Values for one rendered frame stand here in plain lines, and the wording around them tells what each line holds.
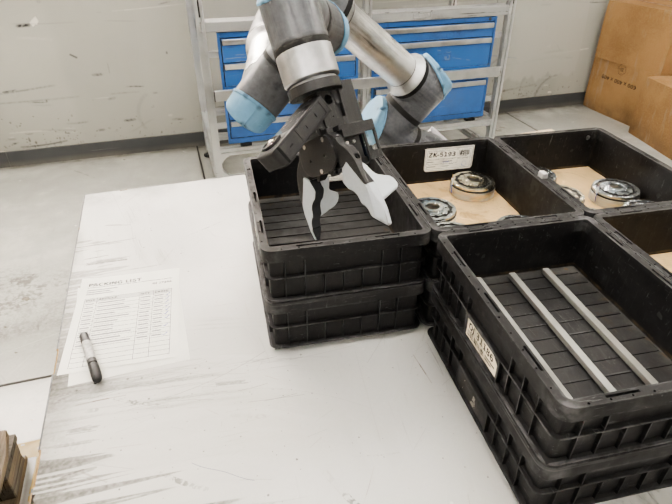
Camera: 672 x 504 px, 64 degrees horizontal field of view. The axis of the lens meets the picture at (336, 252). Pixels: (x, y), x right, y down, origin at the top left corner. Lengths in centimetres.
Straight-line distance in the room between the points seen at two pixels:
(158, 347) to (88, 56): 282
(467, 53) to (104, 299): 253
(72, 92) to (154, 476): 313
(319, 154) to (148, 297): 64
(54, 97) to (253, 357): 299
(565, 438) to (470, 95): 279
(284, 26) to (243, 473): 62
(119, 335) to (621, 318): 91
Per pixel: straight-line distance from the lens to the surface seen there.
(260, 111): 84
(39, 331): 243
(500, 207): 128
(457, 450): 91
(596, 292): 107
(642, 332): 101
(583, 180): 148
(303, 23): 72
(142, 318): 117
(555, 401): 70
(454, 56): 325
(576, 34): 480
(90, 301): 126
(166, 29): 368
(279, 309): 96
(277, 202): 126
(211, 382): 100
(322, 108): 70
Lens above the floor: 141
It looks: 33 degrees down
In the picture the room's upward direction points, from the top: straight up
